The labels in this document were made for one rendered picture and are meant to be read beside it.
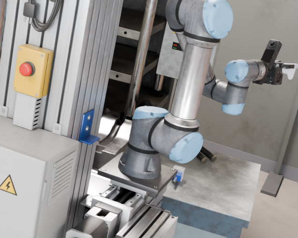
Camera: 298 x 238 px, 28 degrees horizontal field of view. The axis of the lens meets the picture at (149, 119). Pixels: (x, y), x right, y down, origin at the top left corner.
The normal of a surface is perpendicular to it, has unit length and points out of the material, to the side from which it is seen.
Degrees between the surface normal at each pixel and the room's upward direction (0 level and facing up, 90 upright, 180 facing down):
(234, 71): 90
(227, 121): 90
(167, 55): 90
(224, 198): 0
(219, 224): 90
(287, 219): 0
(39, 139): 0
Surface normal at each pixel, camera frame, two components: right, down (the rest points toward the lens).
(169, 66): -0.24, 0.25
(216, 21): 0.70, 0.23
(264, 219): 0.20, -0.93
